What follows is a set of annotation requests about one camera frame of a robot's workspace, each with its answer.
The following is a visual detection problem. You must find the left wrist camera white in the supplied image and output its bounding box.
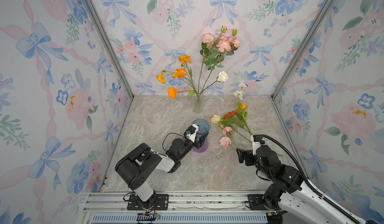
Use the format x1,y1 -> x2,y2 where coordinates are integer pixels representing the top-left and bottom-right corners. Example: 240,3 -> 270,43
184,124 -> 199,143

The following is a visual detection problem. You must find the left aluminium corner post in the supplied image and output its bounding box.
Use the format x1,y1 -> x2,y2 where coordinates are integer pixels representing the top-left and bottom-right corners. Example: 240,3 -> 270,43
82,0 -> 134,101

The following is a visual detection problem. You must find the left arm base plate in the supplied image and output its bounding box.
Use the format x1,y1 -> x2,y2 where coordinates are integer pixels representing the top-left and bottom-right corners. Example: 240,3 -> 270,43
127,194 -> 170,211

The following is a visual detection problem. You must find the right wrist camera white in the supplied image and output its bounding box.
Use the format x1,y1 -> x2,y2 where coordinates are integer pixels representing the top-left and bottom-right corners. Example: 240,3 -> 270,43
251,134 -> 265,156

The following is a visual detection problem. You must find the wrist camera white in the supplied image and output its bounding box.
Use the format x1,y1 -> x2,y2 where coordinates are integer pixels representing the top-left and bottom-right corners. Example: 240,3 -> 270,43
184,124 -> 199,143
251,134 -> 265,156

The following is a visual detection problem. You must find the black corrugated cable hose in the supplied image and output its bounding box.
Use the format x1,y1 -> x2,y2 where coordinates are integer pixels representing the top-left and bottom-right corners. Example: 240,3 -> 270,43
257,134 -> 361,224

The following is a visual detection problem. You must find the small pink carnation stem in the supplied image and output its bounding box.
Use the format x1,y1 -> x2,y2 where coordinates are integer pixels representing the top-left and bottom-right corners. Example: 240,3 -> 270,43
222,126 -> 240,137

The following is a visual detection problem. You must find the pink rose stem with leaves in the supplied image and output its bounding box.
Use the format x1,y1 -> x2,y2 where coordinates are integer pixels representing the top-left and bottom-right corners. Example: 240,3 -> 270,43
200,26 -> 240,71

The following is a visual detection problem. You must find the white flower stem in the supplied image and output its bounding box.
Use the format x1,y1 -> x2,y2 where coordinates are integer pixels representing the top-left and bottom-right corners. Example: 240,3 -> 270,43
234,82 -> 247,103

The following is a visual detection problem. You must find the cream white rose stem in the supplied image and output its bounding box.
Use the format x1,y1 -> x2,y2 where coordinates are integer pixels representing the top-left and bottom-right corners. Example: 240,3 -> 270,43
201,71 -> 229,93

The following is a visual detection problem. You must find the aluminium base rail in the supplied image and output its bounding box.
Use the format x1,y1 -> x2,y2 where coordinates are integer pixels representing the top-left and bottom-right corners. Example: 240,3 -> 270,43
79,190 -> 301,224

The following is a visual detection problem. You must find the pale yellow rose stem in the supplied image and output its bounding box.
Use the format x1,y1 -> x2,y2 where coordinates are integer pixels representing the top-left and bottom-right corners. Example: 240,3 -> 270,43
211,115 -> 251,142

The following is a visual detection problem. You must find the large orange poppy stem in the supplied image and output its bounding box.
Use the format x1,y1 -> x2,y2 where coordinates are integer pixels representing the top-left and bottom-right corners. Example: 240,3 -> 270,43
168,87 -> 195,99

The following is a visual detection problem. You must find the orange poppy flower stem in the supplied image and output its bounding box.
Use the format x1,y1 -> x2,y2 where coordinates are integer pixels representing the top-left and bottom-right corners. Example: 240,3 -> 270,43
156,54 -> 198,95

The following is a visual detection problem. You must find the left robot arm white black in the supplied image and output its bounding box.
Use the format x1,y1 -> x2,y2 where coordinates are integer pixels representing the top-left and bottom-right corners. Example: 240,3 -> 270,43
115,135 -> 207,207

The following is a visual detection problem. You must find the blue purple glass vase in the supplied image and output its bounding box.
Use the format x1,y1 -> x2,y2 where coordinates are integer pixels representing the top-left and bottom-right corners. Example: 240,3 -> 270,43
192,119 -> 211,153

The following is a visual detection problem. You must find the right aluminium corner post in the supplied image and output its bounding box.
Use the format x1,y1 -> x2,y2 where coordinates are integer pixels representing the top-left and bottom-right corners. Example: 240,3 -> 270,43
272,0 -> 337,100

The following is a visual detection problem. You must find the pink carnation single stem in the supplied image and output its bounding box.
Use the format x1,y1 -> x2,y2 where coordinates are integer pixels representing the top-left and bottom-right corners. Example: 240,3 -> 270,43
198,33 -> 216,94

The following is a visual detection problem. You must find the aluminium corner post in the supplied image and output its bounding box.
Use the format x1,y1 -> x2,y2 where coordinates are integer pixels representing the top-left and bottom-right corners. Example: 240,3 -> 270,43
272,0 -> 337,100
82,0 -> 134,101

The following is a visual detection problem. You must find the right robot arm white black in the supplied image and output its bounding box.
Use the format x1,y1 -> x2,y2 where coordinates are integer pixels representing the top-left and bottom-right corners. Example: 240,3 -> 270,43
236,145 -> 366,224

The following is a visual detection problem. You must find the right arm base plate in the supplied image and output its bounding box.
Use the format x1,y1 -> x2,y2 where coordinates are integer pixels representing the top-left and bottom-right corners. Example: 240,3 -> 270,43
245,194 -> 279,212

